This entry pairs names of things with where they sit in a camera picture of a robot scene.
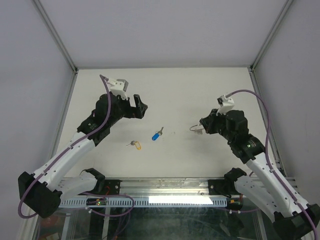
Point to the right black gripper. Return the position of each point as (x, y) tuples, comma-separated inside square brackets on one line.
[(208, 121)]

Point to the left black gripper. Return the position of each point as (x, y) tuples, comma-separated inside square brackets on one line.
[(137, 112)]

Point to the metal keyring with keys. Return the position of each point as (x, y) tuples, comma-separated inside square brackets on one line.
[(198, 129)]

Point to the key with blue tag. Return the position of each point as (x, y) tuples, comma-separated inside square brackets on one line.
[(157, 134)]

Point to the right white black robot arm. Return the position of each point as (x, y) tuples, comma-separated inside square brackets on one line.
[(291, 215)]

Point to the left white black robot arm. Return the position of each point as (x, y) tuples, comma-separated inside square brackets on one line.
[(44, 190)]

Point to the key with yellow tag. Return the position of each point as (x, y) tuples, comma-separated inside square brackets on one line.
[(136, 144)]

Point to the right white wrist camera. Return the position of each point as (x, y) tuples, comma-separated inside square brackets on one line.
[(226, 104)]

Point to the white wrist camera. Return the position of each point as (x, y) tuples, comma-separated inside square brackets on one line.
[(226, 104), (118, 87)]

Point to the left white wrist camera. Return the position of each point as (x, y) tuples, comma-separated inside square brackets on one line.
[(118, 87)]

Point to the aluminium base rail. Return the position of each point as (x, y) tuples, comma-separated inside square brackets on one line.
[(163, 186)]

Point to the white slotted cable duct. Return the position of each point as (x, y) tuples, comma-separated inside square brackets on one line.
[(146, 202)]

